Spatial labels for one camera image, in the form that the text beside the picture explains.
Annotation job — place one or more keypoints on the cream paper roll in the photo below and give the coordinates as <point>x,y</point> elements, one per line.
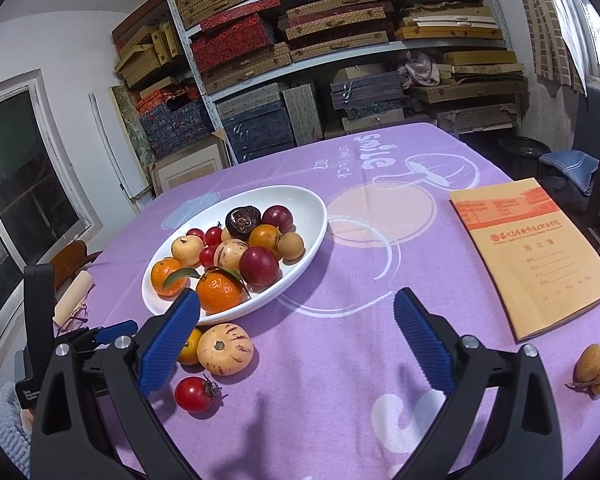
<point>76,291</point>

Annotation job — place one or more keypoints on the large orange mandarin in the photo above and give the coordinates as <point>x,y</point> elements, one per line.
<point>160,271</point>

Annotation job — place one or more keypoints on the pale peach pepino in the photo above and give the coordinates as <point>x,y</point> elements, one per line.
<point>186,249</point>

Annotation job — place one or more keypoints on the dark red plum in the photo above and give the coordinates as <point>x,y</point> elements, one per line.
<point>280,217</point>
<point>259,267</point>

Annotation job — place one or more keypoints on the blue folded cloth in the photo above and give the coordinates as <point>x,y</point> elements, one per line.
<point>578,167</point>

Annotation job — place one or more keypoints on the longan pair on twig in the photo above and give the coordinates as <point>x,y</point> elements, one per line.
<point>586,372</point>

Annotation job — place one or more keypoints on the metal storage shelf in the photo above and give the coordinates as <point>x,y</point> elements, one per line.
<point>256,62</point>

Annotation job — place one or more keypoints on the red cherry tomato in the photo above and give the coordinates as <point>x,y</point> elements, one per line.
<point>198,395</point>
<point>206,257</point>
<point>196,232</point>
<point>213,237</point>

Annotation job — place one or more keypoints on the wooden chair left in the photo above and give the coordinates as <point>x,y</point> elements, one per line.
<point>70,261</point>

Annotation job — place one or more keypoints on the leafy orange mandarin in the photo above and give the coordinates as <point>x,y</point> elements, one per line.
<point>218,290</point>

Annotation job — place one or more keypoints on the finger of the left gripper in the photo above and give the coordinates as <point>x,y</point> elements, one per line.
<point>95,337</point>

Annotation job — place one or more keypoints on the checkered curtain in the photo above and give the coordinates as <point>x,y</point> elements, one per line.
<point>558,46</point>

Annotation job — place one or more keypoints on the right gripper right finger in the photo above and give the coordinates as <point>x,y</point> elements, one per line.
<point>522,437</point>

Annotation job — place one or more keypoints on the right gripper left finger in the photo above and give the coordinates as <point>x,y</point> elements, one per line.
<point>70,438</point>

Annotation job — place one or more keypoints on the brown paper notebook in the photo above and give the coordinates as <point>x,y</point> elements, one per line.
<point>545,270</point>

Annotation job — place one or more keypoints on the framed picture board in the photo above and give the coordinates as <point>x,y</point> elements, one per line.
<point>196,160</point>

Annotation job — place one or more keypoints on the purple tablecloth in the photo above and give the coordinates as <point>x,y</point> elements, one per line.
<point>333,391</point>

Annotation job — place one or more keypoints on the purple wire eyeglasses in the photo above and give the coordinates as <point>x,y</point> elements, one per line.
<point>77,319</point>

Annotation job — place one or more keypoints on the white oval plate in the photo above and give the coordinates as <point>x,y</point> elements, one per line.
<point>310,222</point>

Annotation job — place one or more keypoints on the smooth orange tomato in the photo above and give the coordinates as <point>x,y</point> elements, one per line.
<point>265,236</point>
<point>188,355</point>

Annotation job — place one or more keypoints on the striped pepino melon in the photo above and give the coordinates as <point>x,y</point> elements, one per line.
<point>225,349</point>

